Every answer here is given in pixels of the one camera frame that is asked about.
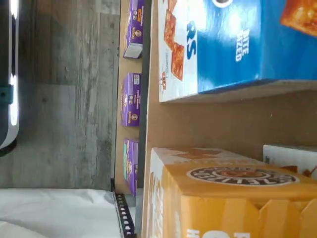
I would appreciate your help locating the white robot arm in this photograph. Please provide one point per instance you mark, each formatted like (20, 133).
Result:
(7, 74)

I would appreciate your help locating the purple Annie's box teal band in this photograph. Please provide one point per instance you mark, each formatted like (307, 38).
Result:
(131, 168)

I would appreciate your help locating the wooden shelf board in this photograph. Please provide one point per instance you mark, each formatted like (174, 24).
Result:
(223, 124)

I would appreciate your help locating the purple Annie's box orange band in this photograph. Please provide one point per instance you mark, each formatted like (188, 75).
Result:
(133, 29)

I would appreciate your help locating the yellow and white pretzel crackers box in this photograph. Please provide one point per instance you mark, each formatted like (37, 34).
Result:
(223, 198)
(287, 156)

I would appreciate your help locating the blue pretzel crackers box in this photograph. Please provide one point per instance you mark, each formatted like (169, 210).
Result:
(235, 49)

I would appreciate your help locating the white backdrop sheet teal logo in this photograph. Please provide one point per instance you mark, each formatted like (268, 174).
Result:
(49, 213)

